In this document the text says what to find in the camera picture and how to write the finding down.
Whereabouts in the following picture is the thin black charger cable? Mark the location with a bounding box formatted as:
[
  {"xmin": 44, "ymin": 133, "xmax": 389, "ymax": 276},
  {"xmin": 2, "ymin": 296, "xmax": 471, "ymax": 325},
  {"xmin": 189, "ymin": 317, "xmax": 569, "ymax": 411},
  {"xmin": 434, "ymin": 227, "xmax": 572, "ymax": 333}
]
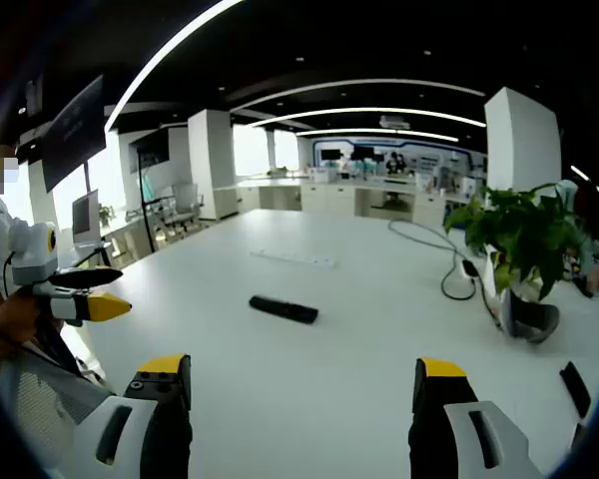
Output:
[{"xmin": 471, "ymin": 271, "xmax": 504, "ymax": 331}]

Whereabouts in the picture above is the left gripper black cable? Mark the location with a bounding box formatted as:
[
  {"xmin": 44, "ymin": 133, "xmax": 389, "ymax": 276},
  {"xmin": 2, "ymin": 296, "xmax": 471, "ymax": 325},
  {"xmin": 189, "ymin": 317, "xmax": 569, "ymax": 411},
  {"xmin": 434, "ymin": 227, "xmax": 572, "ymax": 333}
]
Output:
[{"xmin": 1, "ymin": 250, "xmax": 17, "ymax": 300}]

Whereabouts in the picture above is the black remote control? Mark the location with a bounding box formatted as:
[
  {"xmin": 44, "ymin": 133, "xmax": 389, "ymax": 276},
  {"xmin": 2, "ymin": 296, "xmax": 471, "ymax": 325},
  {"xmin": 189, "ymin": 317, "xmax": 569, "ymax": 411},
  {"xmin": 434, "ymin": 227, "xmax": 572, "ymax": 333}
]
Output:
[{"xmin": 249, "ymin": 294, "xmax": 320, "ymax": 326}]

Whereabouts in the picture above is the grey office chair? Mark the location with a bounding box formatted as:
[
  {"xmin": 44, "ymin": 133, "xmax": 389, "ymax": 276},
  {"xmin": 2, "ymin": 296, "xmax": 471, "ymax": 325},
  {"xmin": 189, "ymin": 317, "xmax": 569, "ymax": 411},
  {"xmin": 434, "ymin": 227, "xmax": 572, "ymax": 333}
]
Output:
[{"xmin": 171, "ymin": 182, "xmax": 206, "ymax": 227}]

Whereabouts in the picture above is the black flat device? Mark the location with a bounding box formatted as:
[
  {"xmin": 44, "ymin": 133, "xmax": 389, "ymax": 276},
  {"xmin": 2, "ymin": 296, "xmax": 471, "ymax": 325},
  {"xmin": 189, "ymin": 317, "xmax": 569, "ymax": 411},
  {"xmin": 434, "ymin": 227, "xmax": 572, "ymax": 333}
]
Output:
[{"xmin": 558, "ymin": 360, "xmax": 593, "ymax": 419}]

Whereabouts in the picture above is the person's left hand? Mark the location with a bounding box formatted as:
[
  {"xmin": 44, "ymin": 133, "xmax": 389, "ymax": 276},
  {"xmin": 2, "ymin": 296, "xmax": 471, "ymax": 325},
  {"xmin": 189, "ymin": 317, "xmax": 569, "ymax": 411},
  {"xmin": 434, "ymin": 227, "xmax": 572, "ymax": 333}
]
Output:
[{"xmin": 0, "ymin": 287, "xmax": 44, "ymax": 346}]

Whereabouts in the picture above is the white cabinet row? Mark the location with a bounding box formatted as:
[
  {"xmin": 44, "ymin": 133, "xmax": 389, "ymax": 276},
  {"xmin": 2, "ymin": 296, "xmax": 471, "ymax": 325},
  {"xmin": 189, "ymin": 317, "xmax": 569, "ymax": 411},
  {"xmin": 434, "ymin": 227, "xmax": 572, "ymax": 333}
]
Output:
[{"xmin": 238, "ymin": 179, "xmax": 480, "ymax": 227}]

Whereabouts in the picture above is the white mesh chair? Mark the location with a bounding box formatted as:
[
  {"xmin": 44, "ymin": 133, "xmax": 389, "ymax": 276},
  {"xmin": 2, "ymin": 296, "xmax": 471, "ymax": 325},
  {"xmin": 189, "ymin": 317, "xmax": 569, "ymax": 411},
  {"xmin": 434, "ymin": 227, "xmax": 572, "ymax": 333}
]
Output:
[{"xmin": 0, "ymin": 343, "xmax": 117, "ymax": 475}]

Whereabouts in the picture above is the hanging black screen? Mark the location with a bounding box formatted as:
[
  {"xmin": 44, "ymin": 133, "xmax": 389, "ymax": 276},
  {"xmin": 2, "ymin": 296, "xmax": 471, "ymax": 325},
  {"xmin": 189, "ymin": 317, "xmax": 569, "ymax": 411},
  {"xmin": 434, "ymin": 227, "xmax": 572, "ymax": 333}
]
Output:
[{"xmin": 40, "ymin": 74, "xmax": 107, "ymax": 194}]

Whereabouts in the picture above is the ceiling light strip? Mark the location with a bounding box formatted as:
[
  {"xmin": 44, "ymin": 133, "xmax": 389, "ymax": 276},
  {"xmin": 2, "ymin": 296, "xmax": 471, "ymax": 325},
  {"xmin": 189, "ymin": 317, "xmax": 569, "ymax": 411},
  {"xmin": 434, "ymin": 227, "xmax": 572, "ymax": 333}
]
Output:
[
  {"xmin": 295, "ymin": 127, "xmax": 460, "ymax": 144},
  {"xmin": 104, "ymin": 0, "xmax": 247, "ymax": 134},
  {"xmin": 249, "ymin": 106, "xmax": 487, "ymax": 129}
]

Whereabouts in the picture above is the long dark cable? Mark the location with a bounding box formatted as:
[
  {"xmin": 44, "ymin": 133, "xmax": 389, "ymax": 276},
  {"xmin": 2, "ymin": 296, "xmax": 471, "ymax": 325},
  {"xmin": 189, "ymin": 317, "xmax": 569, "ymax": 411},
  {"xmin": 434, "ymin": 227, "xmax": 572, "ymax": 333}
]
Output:
[{"xmin": 387, "ymin": 219, "xmax": 480, "ymax": 301}]

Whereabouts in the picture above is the green potted plant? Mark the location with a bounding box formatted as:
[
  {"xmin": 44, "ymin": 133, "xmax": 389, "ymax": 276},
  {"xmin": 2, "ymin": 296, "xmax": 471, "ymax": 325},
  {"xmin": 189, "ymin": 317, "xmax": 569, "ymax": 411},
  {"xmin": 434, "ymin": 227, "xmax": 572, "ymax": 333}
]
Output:
[{"xmin": 443, "ymin": 182, "xmax": 589, "ymax": 303}]

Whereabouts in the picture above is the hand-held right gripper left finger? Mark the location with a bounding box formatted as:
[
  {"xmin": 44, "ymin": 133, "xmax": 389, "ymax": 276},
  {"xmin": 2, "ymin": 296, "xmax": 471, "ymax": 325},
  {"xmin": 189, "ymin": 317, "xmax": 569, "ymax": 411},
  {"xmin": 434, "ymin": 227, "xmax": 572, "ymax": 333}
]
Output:
[{"xmin": 72, "ymin": 352, "xmax": 194, "ymax": 479}]

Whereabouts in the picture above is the computer monitor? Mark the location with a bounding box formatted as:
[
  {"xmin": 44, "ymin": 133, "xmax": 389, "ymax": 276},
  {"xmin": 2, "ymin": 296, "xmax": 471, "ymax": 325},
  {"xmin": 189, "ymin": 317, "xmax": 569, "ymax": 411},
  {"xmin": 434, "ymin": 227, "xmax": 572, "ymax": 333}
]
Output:
[{"xmin": 71, "ymin": 189, "xmax": 102, "ymax": 246}]

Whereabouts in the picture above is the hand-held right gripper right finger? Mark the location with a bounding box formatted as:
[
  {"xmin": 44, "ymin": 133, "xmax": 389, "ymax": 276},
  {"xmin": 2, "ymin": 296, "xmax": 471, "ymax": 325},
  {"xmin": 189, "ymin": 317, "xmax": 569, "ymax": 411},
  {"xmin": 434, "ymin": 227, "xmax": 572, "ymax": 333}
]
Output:
[{"xmin": 407, "ymin": 356, "xmax": 545, "ymax": 479}]

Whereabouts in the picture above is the white power strip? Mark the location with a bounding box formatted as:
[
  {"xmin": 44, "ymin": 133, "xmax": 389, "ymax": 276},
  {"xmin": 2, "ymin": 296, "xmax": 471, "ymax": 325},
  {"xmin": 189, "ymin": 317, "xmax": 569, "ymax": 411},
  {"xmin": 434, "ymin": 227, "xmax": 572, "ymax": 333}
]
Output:
[{"xmin": 249, "ymin": 248, "xmax": 338, "ymax": 268}]

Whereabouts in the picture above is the background display shelving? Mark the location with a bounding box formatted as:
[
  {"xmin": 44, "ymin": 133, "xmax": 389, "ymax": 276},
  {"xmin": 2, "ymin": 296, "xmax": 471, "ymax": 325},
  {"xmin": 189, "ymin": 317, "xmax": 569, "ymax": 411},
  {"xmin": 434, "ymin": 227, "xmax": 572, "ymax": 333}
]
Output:
[{"xmin": 308, "ymin": 137, "xmax": 486, "ymax": 195}]

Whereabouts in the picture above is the black stand pole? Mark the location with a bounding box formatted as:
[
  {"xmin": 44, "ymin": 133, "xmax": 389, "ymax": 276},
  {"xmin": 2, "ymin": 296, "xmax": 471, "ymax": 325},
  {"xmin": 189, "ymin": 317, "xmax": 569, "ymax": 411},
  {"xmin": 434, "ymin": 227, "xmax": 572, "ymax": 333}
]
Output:
[{"xmin": 136, "ymin": 148, "xmax": 157, "ymax": 254}]

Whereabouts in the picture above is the grey curved object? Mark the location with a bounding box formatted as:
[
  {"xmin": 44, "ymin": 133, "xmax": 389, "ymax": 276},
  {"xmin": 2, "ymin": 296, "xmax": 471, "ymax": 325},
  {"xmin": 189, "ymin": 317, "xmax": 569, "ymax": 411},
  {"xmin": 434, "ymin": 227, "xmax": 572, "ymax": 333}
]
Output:
[{"xmin": 501, "ymin": 289, "xmax": 561, "ymax": 345}]

